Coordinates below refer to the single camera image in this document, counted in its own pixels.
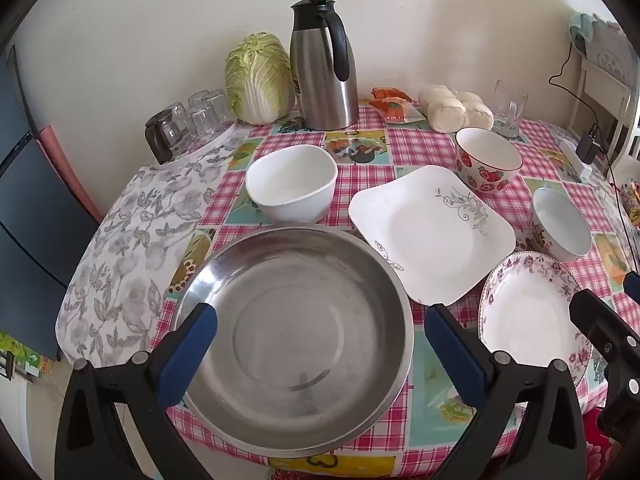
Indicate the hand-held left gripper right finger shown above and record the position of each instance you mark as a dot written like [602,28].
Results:
[457,360]

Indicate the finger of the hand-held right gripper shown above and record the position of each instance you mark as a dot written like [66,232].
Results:
[597,317]
[634,286]

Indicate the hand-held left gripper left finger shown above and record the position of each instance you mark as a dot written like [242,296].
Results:
[187,355]

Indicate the round pink floral plate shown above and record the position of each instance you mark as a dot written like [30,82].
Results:
[530,315]

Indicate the small floral bowl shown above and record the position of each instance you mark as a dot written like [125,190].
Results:
[562,220]

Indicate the large stainless steel basin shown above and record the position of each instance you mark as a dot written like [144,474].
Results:
[300,335]

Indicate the white square plate grey floral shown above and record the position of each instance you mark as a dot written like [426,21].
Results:
[425,240]

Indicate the strawberry print bowl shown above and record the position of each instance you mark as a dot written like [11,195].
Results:
[487,155]

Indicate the plain white square bowl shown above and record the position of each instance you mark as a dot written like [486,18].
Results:
[292,185]

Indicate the colourful small packet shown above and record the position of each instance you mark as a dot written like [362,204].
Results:
[631,202]

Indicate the white power strip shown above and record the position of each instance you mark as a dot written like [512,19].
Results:
[572,160]

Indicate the green box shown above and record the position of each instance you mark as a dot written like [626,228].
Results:
[25,357]

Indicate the dark blue cabinet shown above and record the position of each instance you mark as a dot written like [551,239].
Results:
[35,220]

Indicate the white wooden shelf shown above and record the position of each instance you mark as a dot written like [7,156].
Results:
[600,85]

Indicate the clear glass mug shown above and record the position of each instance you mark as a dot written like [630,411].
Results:
[510,110]

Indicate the pink checked tablecloth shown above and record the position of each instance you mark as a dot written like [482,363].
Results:
[420,147]

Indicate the white tray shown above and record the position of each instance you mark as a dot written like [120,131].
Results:
[220,137]

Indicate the pink board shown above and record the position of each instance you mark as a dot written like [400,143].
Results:
[65,170]

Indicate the grey printed card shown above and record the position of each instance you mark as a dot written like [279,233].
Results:
[610,50]

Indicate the bag of white steamed buns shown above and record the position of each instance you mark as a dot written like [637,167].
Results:
[450,107]

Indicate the orange snack packet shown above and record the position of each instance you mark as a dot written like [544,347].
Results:
[390,94]
[397,112]

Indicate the teal cloth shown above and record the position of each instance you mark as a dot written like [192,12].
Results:
[582,30]

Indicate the napa cabbage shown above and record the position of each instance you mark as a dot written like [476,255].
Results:
[257,80]

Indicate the stainless steel thermos jug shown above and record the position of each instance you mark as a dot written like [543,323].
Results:
[322,90]

